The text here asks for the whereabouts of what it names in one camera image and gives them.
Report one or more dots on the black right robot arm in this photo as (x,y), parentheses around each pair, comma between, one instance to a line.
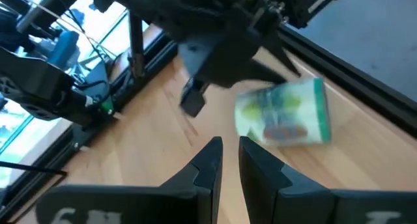
(32,80)

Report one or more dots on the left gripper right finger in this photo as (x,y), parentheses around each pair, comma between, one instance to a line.
(277,198)

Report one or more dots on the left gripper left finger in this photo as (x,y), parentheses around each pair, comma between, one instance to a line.
(195,198)

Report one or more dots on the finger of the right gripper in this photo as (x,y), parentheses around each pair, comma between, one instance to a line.
(277,56)
(193,98)

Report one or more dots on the white vegetable can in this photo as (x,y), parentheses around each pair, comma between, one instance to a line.
(283,113)

